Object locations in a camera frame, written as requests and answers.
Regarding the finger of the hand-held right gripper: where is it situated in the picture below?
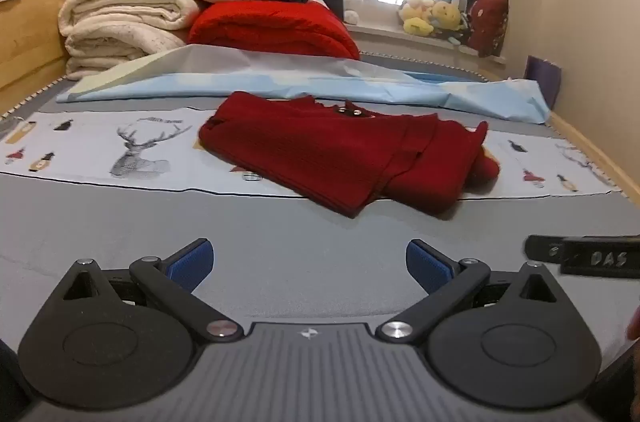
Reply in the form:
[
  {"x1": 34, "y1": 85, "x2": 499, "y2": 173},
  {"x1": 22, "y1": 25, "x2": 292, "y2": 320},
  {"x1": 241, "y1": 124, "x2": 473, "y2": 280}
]
[{"x1": 523, "y1": 234, "x2": 567, "y2": 264}]

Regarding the grey printed bed sheet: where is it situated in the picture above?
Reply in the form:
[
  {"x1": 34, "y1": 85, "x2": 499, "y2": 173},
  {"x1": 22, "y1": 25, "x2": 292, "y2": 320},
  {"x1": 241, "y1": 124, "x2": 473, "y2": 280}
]
[{"x1": 0, "y1": 52, "x2": 640, "y2": 353}]

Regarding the folded cream blanket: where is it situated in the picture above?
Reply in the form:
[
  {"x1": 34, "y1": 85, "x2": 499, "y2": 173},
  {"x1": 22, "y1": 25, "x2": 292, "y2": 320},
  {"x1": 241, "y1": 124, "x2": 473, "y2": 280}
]
[{"x1": 57, "y1": 0, "x2": 205, "y2": 81}]

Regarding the light blue quilt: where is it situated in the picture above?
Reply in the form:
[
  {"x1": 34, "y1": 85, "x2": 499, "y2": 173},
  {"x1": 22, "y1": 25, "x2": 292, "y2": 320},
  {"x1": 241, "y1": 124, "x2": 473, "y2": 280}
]
[{"x1": 55, "y1": 44, "x2": 552, "y2": 124}]

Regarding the purple bag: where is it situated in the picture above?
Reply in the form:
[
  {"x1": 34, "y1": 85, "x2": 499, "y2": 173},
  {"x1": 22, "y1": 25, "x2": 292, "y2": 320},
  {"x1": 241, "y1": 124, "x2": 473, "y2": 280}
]
[{"x1": 525, "y1": 55, "x2": 564, "y2": 111}]

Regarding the dark red knitted sweater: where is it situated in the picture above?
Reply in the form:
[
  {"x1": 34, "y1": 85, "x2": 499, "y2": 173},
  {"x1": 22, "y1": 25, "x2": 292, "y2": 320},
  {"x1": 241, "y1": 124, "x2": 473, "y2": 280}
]
[{"x1": 197, "y1": 91, "x2": 502, "y2": 219}]

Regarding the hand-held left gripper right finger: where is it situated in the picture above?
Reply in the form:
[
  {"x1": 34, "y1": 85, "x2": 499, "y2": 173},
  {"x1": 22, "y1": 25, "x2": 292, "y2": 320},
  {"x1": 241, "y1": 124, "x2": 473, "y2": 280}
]
[{"x1": 375, "y1": 239, "x2": 561, "y2": 345}]

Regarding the red printed cushion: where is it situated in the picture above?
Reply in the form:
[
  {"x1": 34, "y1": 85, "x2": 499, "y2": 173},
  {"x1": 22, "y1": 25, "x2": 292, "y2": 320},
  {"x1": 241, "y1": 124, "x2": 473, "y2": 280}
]
[{"x1": 467, "y1": 0, "x2": 510, "y2": 58}]

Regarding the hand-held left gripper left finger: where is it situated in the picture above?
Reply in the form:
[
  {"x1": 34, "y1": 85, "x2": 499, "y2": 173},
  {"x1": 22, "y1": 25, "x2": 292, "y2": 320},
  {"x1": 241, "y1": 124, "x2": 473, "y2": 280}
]
[{"x1": 60, "y1": 237, "x2": 246, "y2": 344}]

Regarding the folded red blanket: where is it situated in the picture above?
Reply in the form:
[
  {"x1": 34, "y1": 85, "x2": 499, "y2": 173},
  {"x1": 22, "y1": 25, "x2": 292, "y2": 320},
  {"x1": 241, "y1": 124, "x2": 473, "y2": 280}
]
[{"x1": 187, "y1": 0, "x2": 362, "y2": 61}]

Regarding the yellow plush toy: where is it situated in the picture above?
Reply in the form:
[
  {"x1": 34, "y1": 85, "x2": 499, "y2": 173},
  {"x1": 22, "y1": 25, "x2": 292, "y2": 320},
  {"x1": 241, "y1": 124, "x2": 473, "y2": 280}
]
[
  {"x1": 432, "y1": 0, "x2": 464, "y2": 33},
  {"x1": 399, "y1": 0, "x2": 436, "y2": 36}
]

